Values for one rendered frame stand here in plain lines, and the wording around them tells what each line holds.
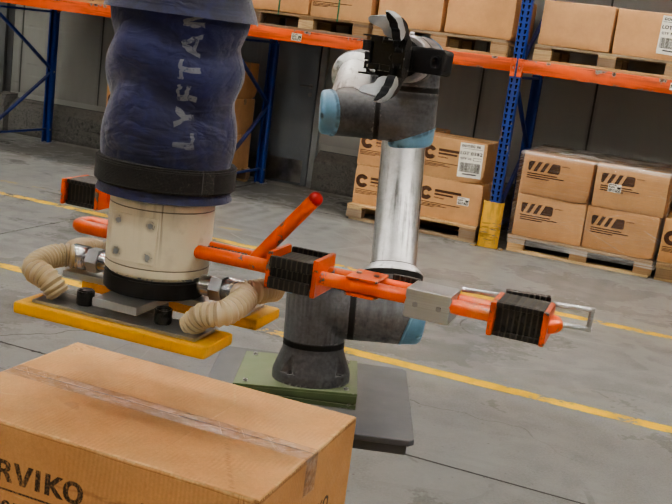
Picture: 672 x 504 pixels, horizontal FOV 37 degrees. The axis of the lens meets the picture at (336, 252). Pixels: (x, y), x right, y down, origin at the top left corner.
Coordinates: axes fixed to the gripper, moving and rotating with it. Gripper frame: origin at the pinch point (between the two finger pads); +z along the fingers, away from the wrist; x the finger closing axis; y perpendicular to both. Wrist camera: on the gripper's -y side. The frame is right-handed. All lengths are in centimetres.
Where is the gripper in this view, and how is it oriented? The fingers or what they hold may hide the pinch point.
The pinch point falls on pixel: (385, 57)
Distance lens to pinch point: 172.8
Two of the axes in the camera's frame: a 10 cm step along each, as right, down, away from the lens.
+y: -9.4, -1.9, 3.0
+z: -3.3, 1.6, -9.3
